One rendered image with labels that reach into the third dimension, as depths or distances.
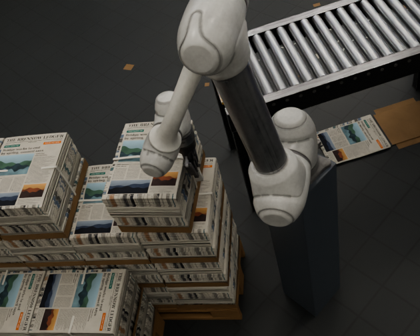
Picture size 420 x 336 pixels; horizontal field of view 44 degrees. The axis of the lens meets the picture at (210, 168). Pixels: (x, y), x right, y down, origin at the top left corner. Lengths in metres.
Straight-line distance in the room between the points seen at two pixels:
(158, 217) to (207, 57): 0.91
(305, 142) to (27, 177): 1.09
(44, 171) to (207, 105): 1.76
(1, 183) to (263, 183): 1.10
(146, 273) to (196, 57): 1.38
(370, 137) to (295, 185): 1.77
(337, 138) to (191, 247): 1.47
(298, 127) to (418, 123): 1.80
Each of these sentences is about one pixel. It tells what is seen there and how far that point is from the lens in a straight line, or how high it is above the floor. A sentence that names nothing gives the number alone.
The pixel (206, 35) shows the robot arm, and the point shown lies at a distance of 1.13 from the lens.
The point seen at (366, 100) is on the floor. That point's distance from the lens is 3.49.
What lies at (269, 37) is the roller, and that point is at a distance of 2.75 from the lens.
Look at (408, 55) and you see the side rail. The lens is 2.58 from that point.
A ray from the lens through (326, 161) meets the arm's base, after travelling 1.86.
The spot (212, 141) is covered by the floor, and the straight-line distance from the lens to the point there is 3.38.
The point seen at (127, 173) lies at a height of 1.06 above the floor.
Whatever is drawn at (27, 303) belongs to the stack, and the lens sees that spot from 2.40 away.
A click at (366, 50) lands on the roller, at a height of 0.79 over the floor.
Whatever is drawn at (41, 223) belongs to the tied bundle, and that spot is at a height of 0.96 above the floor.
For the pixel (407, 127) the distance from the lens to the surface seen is 3.34.
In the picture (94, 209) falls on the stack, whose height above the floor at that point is 0.83.
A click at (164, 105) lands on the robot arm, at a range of 1.66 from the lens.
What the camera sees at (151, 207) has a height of 1.01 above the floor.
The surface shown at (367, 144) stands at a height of 0.01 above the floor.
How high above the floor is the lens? 2.47
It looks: 50 degrees down
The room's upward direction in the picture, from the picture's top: 18 degrees counter-clockwise
